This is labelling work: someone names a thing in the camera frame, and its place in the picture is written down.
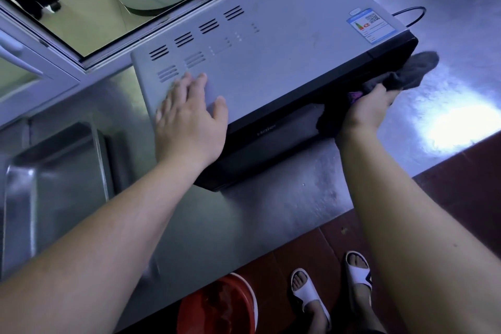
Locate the person's left white slipper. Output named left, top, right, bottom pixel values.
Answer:
left=289, top=268, right=332, bottom=334

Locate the white window handle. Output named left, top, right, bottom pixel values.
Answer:
left=0, top=32, right=44, bottom=76

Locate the person's right hand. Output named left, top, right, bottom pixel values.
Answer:
left=340, top=83, right=401, bottom=139

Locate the white window frame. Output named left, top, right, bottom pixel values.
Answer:
left=0, top=0, right=271, bottom=127

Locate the stainless steel tray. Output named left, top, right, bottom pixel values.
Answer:
left=0, top=122, right=115, bottom=280

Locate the person's left hand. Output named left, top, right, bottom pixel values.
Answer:
left=154, top=72, right=229, bottom=172

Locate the silver microwave black door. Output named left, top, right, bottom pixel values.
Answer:
left=130, top=0, right=420, bottom=193

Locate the grey purple cloth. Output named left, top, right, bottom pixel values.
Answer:
left=316, top=51, right=440, bottom=139

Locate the person's right forearm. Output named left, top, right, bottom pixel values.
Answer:
left=336, top=130, right=501, bottom=334

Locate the person's left forearm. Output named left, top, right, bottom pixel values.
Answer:
left=0, top=153, right=204, bottom=334

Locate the person's white slipper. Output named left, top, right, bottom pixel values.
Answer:
left=289, top=268, right=332, bottom=334
left=344, top=250, right=373, bottom=313

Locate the person's right white slipper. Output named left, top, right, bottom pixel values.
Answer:
left=344, top=250, right=373, bottom=313

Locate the red plastic bucket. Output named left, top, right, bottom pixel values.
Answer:
left=176, top=272, right=260, bottom=334

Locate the black power cable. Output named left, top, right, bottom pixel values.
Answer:
left=391, top=6, right=427, bottom=29

